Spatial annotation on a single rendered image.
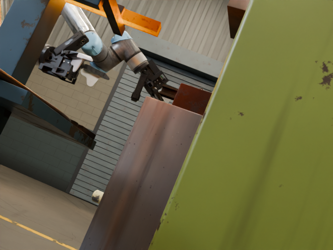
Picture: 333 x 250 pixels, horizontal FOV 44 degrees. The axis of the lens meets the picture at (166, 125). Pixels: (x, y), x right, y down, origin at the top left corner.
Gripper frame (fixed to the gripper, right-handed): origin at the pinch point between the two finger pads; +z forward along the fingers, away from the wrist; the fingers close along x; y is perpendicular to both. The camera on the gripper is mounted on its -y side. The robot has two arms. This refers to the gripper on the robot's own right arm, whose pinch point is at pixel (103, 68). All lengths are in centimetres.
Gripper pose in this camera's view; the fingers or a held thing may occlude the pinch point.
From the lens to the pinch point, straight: 129.4
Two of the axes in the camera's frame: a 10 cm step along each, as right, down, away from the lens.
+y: -3.8, 9.1, -1.7
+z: 9.0, 3.3, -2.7
